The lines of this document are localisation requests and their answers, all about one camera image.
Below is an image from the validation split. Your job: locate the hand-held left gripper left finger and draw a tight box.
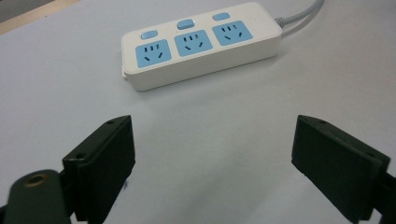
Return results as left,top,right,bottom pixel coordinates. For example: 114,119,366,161
62,114,136,224

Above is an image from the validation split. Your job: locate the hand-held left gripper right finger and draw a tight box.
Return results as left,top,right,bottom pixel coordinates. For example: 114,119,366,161
290,114,391,224

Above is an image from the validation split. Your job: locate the grey power strip cable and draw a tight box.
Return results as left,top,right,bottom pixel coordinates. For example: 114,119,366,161
274,0,326,29

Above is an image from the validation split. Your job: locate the white and blue power strip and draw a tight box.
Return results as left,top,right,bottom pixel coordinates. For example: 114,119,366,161
120,1,283,92

